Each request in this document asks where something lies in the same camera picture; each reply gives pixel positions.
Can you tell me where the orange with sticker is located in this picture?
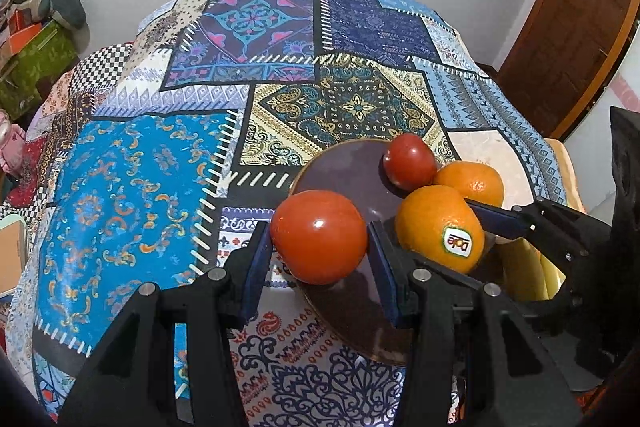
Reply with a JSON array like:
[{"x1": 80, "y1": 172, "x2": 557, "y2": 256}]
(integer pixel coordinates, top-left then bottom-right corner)
[{"x1": 395, "y1": 185, "x2": 486, "y2": 275}]

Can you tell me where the orange cardboard box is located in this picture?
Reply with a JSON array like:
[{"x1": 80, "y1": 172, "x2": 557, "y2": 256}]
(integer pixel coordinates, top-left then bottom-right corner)
[{"x1": 0, "y1": 4, "x2": 53, "y2": 65}]

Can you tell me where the large red tomato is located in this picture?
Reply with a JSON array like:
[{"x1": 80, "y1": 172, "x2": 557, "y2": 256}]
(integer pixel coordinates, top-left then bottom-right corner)
[{"x1": 270, "y1": 190, "x2": 369, "y2": 286}]

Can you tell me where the plain orange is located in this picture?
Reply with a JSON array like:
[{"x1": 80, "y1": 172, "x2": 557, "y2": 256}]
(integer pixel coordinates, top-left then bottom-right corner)
[{"x1": 432, "y1": 161, "x2": 505, "y2": 208}]

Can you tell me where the small red tomato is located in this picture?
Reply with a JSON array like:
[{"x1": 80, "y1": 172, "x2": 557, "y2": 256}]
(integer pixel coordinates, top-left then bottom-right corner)
[{"x1": 382, "y1": 133, "x2": 438, "y2": 188}]

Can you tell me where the pink bag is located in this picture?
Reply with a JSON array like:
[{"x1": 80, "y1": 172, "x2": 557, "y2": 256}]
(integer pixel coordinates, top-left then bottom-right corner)
[{"x1": 0, "y1": 109, "x2": 27, "y2": 175}]

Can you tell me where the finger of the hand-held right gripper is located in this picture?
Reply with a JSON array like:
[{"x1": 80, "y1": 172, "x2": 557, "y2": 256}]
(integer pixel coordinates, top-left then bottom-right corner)
[{"x1": 466, "y1": 196, "x2": 592, "y2": 264}]

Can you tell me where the green patterned box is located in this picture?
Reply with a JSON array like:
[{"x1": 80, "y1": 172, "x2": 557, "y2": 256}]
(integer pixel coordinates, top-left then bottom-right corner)
[{"x1": 0, "y1": 21, "x2": 78, "y2": 122}]

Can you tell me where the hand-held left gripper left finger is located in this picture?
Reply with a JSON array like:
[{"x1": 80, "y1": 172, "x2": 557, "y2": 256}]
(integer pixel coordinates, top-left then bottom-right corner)
[{"x1": 57, "y1": 221, "x2": 276, "y2": 427}]

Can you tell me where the round brown plate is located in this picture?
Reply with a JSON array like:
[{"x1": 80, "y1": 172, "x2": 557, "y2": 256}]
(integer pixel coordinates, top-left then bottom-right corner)
[{"x1": 287, "y1": 138, "x2": 501, "y2": 369}]

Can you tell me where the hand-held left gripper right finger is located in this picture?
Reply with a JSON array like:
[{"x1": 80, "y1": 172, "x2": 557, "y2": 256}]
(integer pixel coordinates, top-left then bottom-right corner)
[{"x1": 367, "y1": 221, "x2": 586, "y2": 427}]

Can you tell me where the brown wooden door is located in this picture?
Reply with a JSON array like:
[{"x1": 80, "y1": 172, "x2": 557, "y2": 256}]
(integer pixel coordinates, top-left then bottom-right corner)
[{"x1": 495, "y1": 0, "x2": 640, "y2": 142}]

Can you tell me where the patchwork patterned tablecloth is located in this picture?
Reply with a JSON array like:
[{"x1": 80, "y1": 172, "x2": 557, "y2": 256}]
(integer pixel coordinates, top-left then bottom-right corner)
[{"x1": 0, "y1": 0, "x2": 568, "y2": 427}]

